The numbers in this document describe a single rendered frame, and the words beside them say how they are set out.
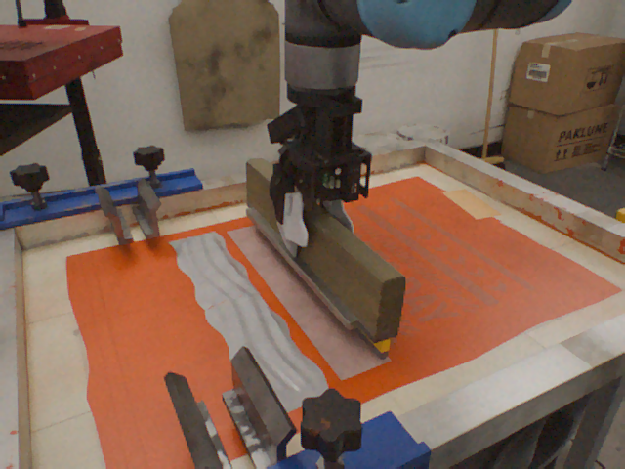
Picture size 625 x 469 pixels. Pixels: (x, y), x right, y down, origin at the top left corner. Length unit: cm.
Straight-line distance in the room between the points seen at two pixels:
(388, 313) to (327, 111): 20
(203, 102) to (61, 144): 67
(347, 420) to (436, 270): 38
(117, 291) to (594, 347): 53
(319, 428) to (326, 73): 32
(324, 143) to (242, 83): 212
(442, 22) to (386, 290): 23
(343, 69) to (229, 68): 212
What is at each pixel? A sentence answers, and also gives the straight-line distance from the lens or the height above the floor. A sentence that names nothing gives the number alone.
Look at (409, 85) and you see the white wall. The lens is 324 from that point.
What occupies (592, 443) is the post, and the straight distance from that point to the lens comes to 125.
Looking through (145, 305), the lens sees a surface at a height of 95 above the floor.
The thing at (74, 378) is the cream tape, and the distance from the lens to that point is 56.
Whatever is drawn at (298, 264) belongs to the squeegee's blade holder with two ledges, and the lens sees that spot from 61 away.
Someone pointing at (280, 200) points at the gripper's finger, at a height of 107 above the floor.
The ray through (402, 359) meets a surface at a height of 95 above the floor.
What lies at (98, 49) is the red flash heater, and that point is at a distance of 168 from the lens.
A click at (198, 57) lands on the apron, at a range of 253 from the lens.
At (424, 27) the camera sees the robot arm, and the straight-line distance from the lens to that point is 39.
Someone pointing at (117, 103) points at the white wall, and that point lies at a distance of 256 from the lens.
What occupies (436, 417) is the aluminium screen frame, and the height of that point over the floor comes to 99.
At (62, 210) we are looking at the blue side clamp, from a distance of 79.
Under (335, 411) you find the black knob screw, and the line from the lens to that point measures 34.
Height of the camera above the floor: 132
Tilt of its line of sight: 31 degrees down
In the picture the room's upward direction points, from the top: straight up
